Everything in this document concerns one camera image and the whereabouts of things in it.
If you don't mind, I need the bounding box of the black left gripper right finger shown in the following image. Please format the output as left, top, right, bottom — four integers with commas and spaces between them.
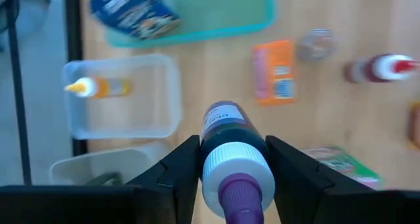
265, 135, 375, 224

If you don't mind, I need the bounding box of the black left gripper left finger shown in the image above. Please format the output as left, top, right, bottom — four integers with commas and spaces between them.
124, 135, 201, 224

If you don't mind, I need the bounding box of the purple-capped dark sauce bottle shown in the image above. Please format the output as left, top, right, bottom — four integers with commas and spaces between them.
199, 101, 276, 224

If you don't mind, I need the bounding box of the orange Mini Wheats cereal box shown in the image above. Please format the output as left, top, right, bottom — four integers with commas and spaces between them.
251, 39, 298, 106

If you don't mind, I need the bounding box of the yellow-capped orange sauce bottle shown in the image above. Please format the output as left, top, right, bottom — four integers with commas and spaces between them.
64, 76, 132, 99

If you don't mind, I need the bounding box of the dark blue cereal box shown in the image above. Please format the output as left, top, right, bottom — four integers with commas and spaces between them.
90, 0, 180, 41

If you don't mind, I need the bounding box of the green Apple Jacks cereal box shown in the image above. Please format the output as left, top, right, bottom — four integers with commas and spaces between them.
301, 146, 384, 190

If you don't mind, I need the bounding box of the translucent white plastic bin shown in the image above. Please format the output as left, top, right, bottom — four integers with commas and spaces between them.
49, 141, 171, 187
62, 53, 182, 141

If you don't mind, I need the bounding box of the glass jar with orange label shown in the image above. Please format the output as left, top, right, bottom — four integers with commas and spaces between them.
296, 28, 338, 62

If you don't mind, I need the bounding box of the red-capped dark red bottle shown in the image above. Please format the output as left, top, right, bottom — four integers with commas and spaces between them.
343, 53, 420, 84

